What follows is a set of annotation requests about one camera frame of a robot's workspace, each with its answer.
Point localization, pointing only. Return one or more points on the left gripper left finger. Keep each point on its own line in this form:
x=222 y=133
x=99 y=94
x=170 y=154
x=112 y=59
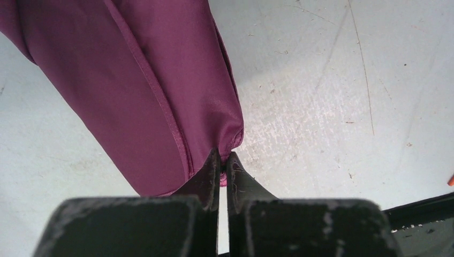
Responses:
x=184 y=223

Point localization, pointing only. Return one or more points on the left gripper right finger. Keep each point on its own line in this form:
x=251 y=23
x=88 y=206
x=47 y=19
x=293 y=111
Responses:
x=261 y=224

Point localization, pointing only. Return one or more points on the magenta cloth napkin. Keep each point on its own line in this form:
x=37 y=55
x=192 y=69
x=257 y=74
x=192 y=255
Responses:
x=151 y=80

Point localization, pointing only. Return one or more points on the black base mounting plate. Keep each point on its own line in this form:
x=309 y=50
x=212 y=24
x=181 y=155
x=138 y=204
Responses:
x=424 y=228

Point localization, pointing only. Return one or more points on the orange plastic knife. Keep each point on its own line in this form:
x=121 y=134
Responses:
x=451 y=181

